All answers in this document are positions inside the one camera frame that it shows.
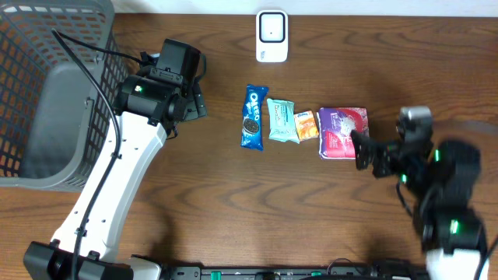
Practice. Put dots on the blue Oreo cookie pack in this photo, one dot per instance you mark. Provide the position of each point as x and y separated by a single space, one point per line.
251 137

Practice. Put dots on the teal wet wipes pack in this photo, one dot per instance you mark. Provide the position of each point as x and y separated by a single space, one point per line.
282 123

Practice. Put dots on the grey plastic mesh basket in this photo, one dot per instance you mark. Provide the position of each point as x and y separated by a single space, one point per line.
59 68

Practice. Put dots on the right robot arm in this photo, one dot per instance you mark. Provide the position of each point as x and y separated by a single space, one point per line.
442 178

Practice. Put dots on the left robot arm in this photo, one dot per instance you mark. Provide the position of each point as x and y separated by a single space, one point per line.
145 113

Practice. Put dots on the pink purple floral packet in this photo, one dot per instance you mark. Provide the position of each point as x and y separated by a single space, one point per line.
335 127

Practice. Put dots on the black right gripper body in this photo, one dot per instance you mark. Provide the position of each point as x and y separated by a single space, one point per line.
377 154

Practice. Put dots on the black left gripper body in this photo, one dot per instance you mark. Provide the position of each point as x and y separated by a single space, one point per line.
198 103

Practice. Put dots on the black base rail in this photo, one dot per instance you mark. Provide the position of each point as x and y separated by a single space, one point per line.
341 268

